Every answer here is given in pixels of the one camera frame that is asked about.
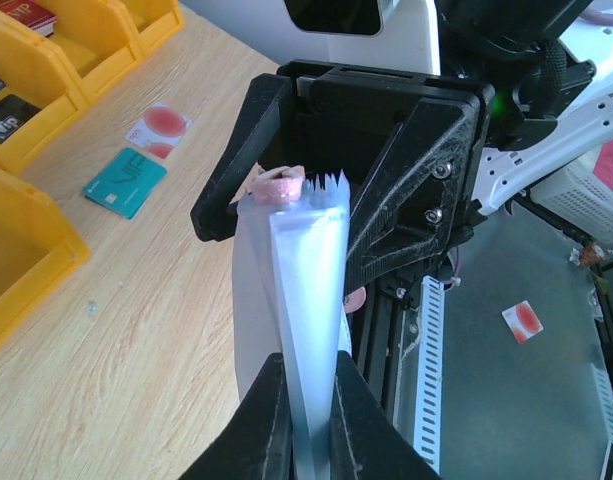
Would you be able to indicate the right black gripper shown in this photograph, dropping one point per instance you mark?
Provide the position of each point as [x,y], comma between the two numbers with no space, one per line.
[409,143]

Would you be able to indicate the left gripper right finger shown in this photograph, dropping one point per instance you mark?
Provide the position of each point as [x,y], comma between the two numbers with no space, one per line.
[363,443]

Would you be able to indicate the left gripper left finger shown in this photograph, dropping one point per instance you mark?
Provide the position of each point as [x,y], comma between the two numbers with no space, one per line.
[257,441]

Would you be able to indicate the white card with red circles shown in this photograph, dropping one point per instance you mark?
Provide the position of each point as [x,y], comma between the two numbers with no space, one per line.
[159,130]

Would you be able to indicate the teal card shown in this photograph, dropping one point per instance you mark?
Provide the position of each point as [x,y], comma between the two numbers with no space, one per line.
[125,183]

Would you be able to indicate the white red card on floor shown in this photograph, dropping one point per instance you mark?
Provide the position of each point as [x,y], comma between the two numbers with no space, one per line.
[522,321]

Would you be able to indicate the yellow bin with blue cards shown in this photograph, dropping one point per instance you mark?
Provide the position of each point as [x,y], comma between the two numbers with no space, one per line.
[153,22]

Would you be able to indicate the yellow bin with red cards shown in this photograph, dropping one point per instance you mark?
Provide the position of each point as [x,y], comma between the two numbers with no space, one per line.
[97,42]

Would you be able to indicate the yellow bin with beige cards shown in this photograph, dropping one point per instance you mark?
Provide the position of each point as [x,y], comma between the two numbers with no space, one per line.
[39,249]

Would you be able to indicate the yellow bin with black cards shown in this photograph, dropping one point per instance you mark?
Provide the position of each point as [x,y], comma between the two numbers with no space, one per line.
[37,72]

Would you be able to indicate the red card stack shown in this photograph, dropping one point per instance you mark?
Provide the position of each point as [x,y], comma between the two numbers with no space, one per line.
[30,14]

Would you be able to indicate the white perforated basket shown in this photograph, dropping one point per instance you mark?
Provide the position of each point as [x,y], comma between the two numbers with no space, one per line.
[581,192]

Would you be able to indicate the white slotted cable duct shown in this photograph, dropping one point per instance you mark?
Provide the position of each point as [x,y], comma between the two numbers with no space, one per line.
[428,405]

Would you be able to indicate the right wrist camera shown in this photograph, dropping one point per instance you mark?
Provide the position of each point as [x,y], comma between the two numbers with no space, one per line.
[387,34]

